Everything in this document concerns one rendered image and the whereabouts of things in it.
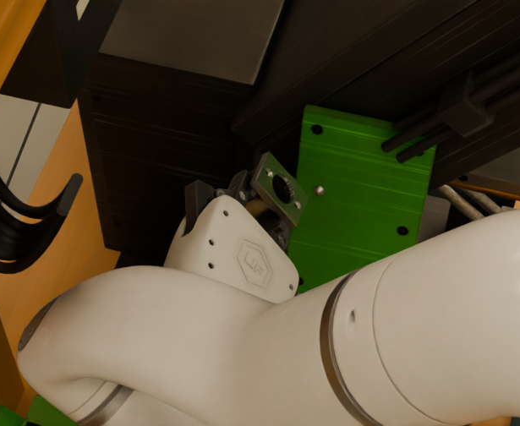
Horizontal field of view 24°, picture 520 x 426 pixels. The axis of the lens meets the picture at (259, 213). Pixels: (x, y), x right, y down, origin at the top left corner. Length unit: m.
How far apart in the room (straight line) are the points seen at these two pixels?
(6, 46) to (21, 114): 1.98
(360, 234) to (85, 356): 0.43
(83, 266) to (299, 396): 0.81
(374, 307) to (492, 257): 0.08
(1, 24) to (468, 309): 0.35
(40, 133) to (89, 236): 1.26
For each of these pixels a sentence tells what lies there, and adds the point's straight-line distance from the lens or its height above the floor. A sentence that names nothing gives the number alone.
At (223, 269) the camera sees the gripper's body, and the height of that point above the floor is 1.30.
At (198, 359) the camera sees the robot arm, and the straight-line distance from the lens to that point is 0.71.
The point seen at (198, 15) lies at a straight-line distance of 1.16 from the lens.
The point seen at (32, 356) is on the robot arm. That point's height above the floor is 1.38.
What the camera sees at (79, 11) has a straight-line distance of 0.92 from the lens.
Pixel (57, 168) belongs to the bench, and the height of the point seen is 0.88.
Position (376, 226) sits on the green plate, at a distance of 1.10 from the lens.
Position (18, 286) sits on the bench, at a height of 0.88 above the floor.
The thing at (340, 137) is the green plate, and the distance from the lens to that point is 1.05.
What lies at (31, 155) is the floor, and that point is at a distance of 2.66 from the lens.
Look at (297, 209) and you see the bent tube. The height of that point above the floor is 1.24.
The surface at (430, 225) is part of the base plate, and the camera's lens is 1.43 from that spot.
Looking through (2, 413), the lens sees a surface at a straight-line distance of 1.05.
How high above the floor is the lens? 2.07
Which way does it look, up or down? 55 degrees down
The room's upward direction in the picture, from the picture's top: straight up
